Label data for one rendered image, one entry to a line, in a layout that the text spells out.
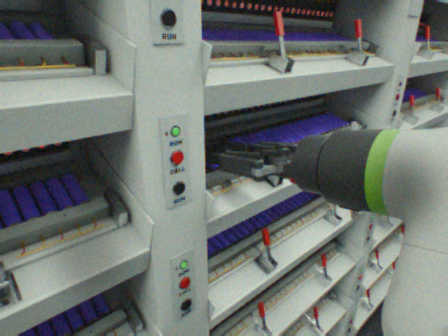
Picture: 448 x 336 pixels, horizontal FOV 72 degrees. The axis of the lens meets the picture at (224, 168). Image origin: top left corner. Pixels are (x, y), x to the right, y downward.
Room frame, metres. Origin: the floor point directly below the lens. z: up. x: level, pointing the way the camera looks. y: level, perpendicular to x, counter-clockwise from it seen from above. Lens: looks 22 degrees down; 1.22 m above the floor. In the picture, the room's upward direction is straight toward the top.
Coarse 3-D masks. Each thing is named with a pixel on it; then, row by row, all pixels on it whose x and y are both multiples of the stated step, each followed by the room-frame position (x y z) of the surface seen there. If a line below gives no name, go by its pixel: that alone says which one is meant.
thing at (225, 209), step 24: (216, 120) 0.64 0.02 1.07; (240, 120) 0.69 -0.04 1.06; (360, 120) 0.85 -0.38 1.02; (216, 144) 0.62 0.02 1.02; (216, 192) 0.47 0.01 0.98; (240, 192) 0.49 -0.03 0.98; (264, 192) 0.50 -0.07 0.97; (288, 192) 0.55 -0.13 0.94; (216, 216) 0.42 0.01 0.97; (240, 216) 0.46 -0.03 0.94
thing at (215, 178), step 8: (344, 128) 0.78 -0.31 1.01; (360, 128) 0.82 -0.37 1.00; (208, 176) 0.47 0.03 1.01; (216, 176) 0.48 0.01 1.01; (224, 176) 0.49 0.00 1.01; (232, 176) 0.50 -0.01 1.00; (240, 176) 0.52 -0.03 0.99; (208, 184) 0.46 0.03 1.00; (216, 184) 0.48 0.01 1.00; (240, 184) 0.49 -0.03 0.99
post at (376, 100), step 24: (360, 0) 0.89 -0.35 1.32; (384, 0) 0.85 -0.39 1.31; (408, 0) 0.81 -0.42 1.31; (336, 24) 0.94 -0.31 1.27; (384, 24) 0.84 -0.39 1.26; (408, 24) 0.82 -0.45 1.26; (408, 48) 0.85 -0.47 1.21; (336, 96) 0.91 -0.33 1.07; (360, 96) 0.86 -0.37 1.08; (384, 96) 0.81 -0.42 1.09; (384, 120) 0.81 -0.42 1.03; (360, 240) 0.81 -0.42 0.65; (360, 264) 0.83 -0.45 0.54; (360, 288) 0.86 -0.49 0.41
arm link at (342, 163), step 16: (352, 128) 0.34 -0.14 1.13; (336, 144) 0.32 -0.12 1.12; (352, 144) 0.31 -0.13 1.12; (368, 144) 0.30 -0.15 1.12; (320, 160) 0.32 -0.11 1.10; (336, 160) 0.31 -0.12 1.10; (352, 160) 0.30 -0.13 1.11; (320, 176) 0.32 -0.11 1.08; (336, 176) 0.30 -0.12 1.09; (352, 176) 0.29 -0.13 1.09; (336, 192) 0.30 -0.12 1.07; (352, 192) 0.29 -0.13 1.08; (352, 208) 0.31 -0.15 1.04; (368, 208) 0.28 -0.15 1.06
